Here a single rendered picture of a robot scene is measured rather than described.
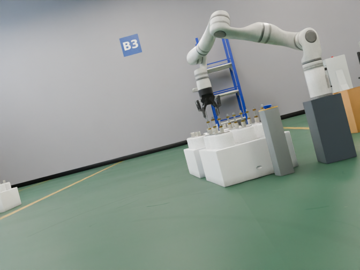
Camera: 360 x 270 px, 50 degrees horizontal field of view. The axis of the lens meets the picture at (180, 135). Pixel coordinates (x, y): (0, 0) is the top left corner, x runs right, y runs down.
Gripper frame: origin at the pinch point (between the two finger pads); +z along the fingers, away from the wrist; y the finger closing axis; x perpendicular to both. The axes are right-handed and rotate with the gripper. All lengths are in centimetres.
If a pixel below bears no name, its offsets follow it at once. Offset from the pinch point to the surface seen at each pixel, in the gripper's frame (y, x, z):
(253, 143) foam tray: 8.1, -21.1, 18.8
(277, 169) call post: 10.7, -32.4, 32.3
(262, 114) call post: 10.8, -32.0, 6.3
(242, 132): 6.5, -17.0, 12.4
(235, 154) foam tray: -1.4, -19.6, 21.6
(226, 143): -3.4, -16.2, 15.6
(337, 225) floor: -24, -111, 36
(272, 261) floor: -46, -116, 36
